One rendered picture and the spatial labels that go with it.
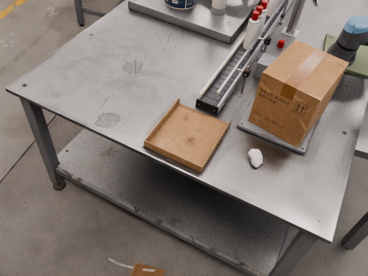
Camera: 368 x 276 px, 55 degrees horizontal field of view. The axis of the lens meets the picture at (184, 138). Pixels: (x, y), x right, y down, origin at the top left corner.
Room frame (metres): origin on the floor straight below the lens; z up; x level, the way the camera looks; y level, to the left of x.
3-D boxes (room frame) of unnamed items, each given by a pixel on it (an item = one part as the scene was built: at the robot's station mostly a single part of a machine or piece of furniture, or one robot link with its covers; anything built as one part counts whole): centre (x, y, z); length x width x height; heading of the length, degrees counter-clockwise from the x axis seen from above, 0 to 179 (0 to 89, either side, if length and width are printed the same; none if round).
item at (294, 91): (1.16, -0.45, 0.99); 0.30 x 0.24 x 0.27; 148
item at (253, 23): (1.61, -0.28, 0.98); 0.05 x 0.05 x 0.20
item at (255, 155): (0.90, -0.29, 0.85); 0.08 x 0.07 x 0.04; 158
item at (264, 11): (1.73, -0.33, 0.98); 0.05 x 0.05 x 0.20
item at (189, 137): (0.99, -0.02, 0.85); 0.30 x 0.26 x 0.04; 157
